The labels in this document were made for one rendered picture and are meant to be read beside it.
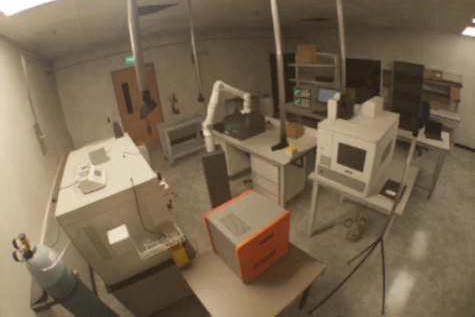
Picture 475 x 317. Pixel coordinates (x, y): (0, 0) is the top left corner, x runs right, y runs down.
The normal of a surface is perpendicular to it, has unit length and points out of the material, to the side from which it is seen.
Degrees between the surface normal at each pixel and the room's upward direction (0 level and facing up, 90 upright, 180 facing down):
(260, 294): 0
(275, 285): 0
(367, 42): 90
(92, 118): 90
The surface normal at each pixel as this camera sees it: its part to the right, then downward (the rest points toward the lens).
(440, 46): -0.79, 0.31
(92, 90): 0.61, 0.25
